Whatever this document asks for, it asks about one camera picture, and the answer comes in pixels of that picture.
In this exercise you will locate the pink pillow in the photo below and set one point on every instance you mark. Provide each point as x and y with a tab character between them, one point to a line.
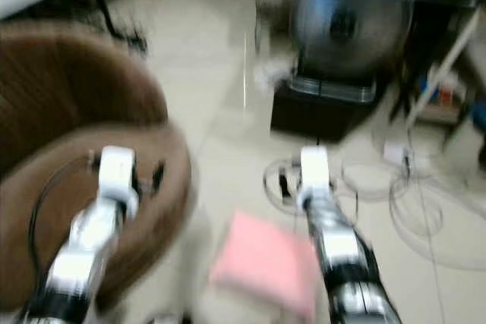
262	263

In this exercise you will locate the white power adapter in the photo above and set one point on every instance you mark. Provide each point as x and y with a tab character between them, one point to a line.
396	154

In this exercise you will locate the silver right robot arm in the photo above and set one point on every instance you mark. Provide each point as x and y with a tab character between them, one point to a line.
345	256

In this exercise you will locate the white crumpled cloth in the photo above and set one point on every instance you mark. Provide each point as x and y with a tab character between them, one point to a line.
272	75

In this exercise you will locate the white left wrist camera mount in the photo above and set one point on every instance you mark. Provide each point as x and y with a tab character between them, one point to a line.
119	172

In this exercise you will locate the black table leg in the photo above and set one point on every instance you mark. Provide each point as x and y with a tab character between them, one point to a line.
114	9

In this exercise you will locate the blue chair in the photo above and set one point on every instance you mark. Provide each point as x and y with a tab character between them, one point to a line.
478	115

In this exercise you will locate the white slanted pole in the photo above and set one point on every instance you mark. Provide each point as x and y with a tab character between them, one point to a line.
444	70

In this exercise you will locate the brown round sofa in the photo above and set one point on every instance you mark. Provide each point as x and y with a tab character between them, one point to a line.
61	104

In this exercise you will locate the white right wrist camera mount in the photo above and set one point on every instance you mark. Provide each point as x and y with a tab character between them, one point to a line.
314	168

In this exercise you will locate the black box under fan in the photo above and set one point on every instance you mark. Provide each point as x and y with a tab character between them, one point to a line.
319	115

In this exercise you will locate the round grey fan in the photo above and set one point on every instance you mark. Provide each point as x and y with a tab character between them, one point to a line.
345	28

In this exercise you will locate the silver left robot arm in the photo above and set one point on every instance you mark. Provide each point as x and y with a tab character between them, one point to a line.
87	252

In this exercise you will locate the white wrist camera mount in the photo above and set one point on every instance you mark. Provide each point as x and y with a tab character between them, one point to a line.
119	172
314	168

